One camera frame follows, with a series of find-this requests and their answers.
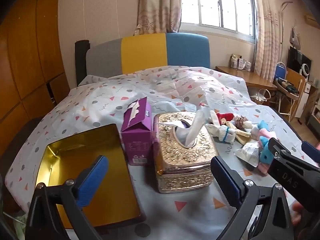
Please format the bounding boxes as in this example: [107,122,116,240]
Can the window with grille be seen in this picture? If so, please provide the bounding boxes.
[181,0,256,42]

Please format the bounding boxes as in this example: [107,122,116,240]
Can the boxes on desk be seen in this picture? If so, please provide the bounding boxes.
[229,54,251,72]

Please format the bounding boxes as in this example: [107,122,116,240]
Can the right beige curtain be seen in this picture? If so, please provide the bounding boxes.
[254,0,280,82]

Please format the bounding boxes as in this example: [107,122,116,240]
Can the blue pink plush toy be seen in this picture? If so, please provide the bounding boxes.
[251,120,277,175]

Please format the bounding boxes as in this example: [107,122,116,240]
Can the blue folding chair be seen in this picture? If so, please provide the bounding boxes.
[273,62,302,121]

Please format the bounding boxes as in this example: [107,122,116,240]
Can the red sock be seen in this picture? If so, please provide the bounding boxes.
[216,113,234,125]

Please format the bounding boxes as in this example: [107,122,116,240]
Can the beige curtain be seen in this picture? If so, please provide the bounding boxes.
[254,0,280,82]
[135,0,182,35]

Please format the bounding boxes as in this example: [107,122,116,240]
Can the white knit glove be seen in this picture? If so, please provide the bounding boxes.
[206,110,236,144]

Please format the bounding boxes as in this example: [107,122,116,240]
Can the cream mesh cloth bundle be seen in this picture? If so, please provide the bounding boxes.
[235,129,251,145]

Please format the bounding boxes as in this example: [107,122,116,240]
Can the purple tissue carton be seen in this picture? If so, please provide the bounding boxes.
[120,97,152,166]

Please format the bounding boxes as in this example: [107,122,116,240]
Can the grey yellow blue sofa back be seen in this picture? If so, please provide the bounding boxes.
[86,33,210,77]

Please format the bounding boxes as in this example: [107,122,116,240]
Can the ornate gold tissue box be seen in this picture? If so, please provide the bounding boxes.
[153,112,218,193]

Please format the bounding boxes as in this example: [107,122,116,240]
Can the white wet wipe packet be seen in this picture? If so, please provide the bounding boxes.
[234,139,259,168]

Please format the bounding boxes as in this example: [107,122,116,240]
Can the left beige curtain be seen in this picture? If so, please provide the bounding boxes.
[135,0,182,35]

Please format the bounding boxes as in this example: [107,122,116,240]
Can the wooden wardrobe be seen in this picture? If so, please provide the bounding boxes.
[1,0,70,153]

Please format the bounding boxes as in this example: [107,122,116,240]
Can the wooden side desk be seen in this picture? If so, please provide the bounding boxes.
[215,66,277,91]

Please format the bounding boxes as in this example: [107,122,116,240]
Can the black rolled mat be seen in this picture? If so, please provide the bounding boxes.
[74,40,90,85]

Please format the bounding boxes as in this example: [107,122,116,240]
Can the gold metal tin tray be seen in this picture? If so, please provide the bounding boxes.
[35,123,147,230]

